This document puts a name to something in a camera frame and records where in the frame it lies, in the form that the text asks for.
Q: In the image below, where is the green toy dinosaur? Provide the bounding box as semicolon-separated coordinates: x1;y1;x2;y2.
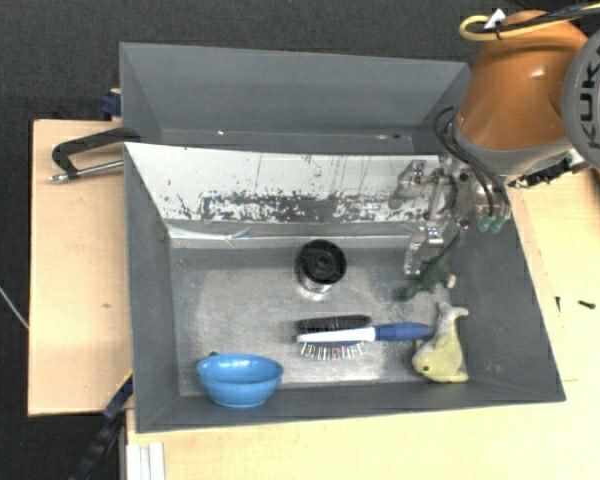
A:
396;236;460;302

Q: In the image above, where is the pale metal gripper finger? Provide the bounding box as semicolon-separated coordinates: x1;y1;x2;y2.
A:
403;222;448;277
388;159;429;213

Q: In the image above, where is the grey metal bin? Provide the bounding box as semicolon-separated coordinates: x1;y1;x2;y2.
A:
118;41;568;435

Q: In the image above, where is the yellow and white plush whale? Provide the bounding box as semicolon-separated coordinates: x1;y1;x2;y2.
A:
410;301;471;385

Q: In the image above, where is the blue and white hairbrush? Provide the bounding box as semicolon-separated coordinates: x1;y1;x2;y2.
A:
295;313;437;363

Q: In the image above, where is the blue bowl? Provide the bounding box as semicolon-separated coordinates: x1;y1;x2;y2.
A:
195;352;285;410

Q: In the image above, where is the pale wood board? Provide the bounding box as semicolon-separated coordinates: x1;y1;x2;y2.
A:
26;118;134;417

